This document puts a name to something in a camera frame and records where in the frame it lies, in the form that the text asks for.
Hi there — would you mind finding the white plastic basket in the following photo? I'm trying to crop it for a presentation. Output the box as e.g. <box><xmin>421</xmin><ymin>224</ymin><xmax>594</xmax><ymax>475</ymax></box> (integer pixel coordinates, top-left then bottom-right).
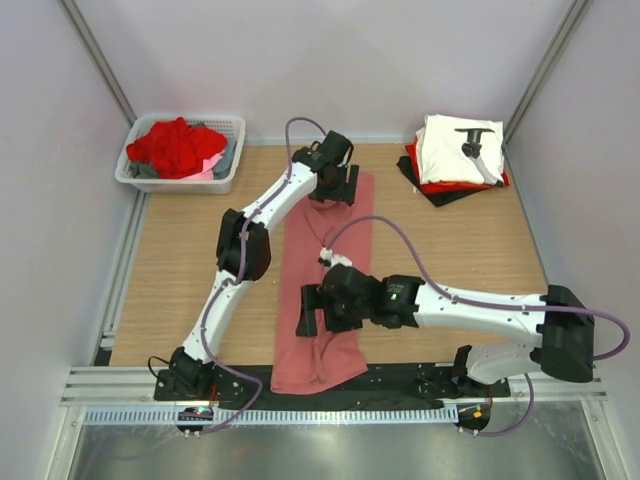
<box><xmin>115</xmin><ymin>114</ymin><xmax>246</xmax><ymax>195</ymax></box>

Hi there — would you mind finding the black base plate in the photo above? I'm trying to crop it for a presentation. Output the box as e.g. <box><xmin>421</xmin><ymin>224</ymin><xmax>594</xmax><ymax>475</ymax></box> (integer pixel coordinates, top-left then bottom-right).
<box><xmin>153</xmin><ymin>363</ymin><xmax>511</xmax><ymax>412</ymax></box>

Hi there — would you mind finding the grey garment in basket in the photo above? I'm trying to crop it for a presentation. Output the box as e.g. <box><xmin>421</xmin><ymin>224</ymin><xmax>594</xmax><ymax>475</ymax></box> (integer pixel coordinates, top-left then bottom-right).
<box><xmin>127</xmin><ymin>119</ymin><xmax>239</xmax><ymax>180</ymax></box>

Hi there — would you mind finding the light pink garment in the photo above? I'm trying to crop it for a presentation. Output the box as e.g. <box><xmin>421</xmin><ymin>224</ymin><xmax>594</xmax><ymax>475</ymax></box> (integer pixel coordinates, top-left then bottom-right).
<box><xmin>184</xmin><ymin>153</ymin><xmax>223</xmax><ymax>181</ymax></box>

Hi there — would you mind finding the red crumpled t shirt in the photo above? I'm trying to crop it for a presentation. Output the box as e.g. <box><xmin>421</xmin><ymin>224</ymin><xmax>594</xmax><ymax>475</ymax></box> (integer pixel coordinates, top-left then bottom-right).
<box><xmin>125</xmin><ymin>116</ymin><xmax>229</xmax><ymax>179</ymax></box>

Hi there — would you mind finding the grey cable duct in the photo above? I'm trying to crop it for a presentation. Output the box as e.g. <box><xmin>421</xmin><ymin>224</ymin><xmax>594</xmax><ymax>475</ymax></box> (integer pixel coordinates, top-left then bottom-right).
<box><xmin>84</xmin><ymin>405</ymin><xmax>458</xmax><ymax>427</ymax></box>

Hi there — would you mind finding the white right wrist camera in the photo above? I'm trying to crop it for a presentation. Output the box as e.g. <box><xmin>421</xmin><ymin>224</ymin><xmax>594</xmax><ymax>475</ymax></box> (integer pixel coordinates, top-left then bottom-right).
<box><xmin>318</xmin><ymin>247</ymin><xmax>352</xmax><ymax>269</ymax></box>

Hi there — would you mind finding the white folded printed t shirt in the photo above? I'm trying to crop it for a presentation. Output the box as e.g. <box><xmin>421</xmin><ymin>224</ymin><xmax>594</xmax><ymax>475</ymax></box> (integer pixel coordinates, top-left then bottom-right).
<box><xmin>416</xmin><ymin>114</ymin><xmax>506</xmax><ymax>187</ymax></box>

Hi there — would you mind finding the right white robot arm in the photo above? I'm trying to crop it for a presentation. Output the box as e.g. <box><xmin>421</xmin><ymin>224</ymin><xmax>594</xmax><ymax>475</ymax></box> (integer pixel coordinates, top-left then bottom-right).
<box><xmin>295</xmin><ymin>264</ymin><xmax>595</xmax><ymax>396</ymax></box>

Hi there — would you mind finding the red folded t shirt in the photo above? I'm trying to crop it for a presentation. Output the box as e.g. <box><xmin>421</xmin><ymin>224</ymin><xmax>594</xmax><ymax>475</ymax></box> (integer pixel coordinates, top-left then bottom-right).
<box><xmin>405</xmin><ymin>144</ymin><xmax>492</xmax><ymax>194</ymax></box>

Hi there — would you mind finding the black folded t shirt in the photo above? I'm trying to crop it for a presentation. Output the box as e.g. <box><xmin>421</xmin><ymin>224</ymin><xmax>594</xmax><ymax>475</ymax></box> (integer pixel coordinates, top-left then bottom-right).
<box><xmin>396</xmin><ymin>156</ymin><xmax>484</xmax><ymax>207</ymax></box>

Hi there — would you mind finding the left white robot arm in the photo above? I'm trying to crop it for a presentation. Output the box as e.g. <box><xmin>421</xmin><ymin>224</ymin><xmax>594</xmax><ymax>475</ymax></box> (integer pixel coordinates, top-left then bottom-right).
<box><xmin>154</xmin><ymin>131</ymin><xmax>358</xmax><ymax>400</ymax></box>

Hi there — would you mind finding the pink t shirt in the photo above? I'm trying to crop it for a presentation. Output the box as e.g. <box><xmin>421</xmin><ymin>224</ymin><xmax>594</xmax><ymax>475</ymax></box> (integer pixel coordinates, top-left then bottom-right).
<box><xmin>269</xmin><ymin>171</ymin><xmax>376</xmax><ymax>396</ymax></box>

